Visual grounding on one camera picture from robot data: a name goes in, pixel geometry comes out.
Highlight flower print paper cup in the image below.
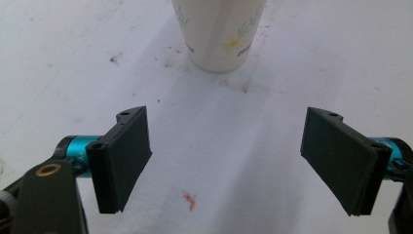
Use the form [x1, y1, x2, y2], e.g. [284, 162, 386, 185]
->
[170, 0, 268, 74]

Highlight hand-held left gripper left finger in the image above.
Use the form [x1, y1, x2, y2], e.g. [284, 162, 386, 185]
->
[62, 105, 153, 215]

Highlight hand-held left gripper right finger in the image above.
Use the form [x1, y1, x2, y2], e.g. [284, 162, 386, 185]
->
[299, 106, 405, 217]

